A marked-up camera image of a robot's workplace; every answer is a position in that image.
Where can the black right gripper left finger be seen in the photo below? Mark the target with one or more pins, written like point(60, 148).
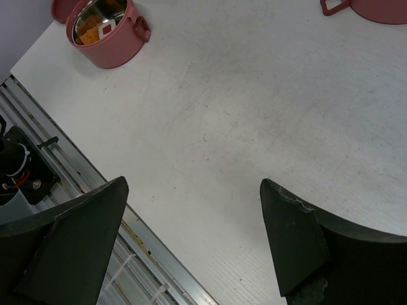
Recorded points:
point(60, 255)

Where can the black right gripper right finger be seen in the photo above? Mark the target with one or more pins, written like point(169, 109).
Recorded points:
point(321, 258)

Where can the white red sushi piece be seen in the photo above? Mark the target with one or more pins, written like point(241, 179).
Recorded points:
point(106, 28)

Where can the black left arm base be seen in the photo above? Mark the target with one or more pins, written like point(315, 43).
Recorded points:
point(23, 167)

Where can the pink steel-lined left bowl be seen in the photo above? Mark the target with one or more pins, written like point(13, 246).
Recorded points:
point(124, 42)

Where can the pink steel-lined bowl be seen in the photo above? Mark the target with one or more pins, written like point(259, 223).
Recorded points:
point(124, 42)
point(389, 12)

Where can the pink steel-lined far bowl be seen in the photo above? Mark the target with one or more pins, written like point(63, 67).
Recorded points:
point(389, 12)

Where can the aluminium rail frame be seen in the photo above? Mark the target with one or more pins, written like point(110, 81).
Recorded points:
point(141, 269)

